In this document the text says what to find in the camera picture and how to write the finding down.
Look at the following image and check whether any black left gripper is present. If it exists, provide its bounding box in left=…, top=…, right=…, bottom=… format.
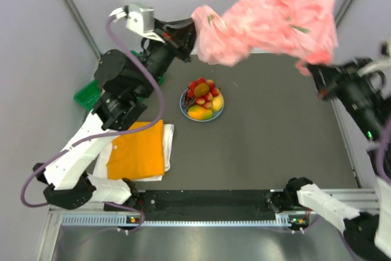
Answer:
left=140, top=19, right=208, bottom=98

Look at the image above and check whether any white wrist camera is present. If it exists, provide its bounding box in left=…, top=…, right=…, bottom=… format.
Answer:
left=357, top=40, right=390, bottom=77
left=109, top=2, right=165, bottom=43

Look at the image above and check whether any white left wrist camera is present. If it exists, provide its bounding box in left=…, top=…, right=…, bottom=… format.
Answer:
left=109, top=2, right=165, bottom=43

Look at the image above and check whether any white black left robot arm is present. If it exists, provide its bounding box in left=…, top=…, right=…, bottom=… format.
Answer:
left=34, top=19, right=196, bottom=210

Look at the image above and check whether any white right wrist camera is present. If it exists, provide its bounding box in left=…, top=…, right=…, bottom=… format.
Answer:
left=357, top=40, right=390, bottom=77

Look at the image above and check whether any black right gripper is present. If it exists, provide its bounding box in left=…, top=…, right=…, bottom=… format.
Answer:
left=301, top=52, right=379, bottom=134

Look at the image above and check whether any orange folded cloth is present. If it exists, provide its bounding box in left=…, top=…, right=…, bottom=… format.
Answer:
left=107, top=120, right=165, bottom=180

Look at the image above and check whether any grey slotted cable duct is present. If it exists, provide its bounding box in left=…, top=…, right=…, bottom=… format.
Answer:
left=61, top=214, right=292, bottom=227

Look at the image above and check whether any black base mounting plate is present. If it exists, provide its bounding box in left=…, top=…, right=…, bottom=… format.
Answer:
left=103, top=189, right=306, bottom=221

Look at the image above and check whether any pink plastic bag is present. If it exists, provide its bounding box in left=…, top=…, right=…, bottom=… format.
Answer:
left=191, top=0, right=338, bottom=75

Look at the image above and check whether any green plastic bin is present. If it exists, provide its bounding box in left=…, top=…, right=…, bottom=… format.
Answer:
left=73, top=50, right=152, bottom=111

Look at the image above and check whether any white folded cloth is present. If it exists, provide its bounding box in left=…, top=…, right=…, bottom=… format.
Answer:
left=93, top=123, right=174, bottom=182

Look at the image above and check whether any orange green mango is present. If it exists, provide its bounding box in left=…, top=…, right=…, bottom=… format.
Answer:
left=187, top=105, right=214, bottom=120

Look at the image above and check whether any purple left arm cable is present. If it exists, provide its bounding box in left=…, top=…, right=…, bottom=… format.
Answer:
left=20, top=16, right=167, bottom=234

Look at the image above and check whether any blue fruit plate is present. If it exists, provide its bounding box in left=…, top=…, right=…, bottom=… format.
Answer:
left=180, top=90, right=225, bottom=122

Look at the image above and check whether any dark grapes bunch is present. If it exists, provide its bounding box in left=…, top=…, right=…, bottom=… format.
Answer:
left=181, top=89, right=196, bottom=110

